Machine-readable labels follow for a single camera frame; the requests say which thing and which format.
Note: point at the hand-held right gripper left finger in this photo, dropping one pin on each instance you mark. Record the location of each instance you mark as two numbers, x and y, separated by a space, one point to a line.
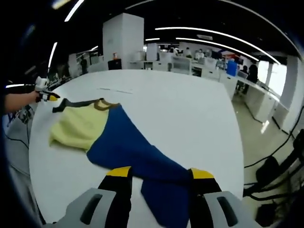
95 209

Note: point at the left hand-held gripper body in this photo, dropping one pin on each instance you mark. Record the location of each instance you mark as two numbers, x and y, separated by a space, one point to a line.
41 83

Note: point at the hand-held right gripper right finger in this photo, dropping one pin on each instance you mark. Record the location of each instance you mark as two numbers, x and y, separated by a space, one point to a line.
213 209

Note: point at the yellow and blue garment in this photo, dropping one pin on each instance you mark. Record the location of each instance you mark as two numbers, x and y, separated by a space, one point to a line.
118 137

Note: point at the person's left hand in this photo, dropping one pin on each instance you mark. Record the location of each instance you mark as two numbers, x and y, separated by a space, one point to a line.
33 97

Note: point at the black equipment stand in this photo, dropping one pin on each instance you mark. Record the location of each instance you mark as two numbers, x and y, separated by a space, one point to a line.
268 166

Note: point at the black case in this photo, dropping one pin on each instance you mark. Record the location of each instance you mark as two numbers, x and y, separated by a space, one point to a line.
114 65

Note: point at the small orange item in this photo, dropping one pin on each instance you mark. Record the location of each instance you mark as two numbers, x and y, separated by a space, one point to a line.
115 56

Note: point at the white ceiling strip lights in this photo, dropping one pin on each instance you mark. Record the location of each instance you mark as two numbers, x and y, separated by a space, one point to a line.
73 11

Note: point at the white square column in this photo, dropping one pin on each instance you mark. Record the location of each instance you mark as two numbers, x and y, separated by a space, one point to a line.
123 40
291 95

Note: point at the white office workstation desks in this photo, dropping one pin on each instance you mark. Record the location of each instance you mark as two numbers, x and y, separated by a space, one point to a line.
259 104

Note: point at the blue bin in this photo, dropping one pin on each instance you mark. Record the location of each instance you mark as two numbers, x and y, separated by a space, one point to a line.
231 68

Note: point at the ceiling air vent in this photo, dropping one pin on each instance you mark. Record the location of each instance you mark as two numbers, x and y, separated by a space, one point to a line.
204 36

